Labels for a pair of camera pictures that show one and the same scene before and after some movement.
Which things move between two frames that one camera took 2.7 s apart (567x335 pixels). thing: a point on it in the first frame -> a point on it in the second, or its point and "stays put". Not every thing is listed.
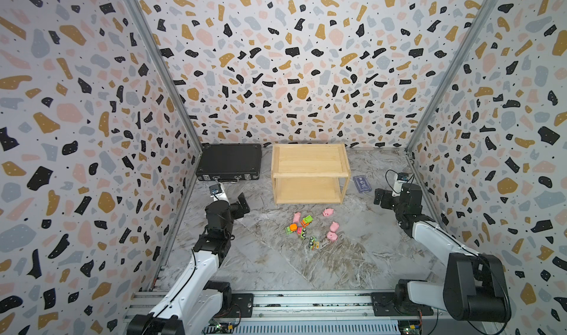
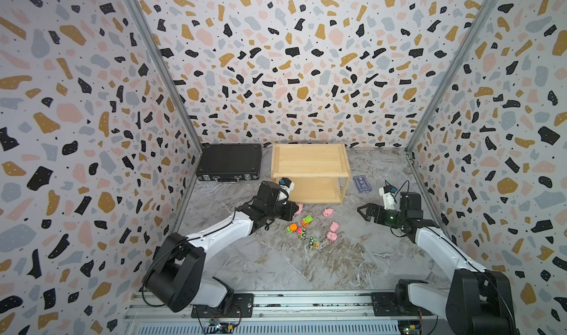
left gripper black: [238, 212] -> [291, 208]
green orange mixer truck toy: [291, 229] stays put
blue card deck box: [362, 184] stays put
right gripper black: [378, 195] -> [373, 208]
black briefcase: [230, 162] stays put
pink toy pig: [334, 226] stays put
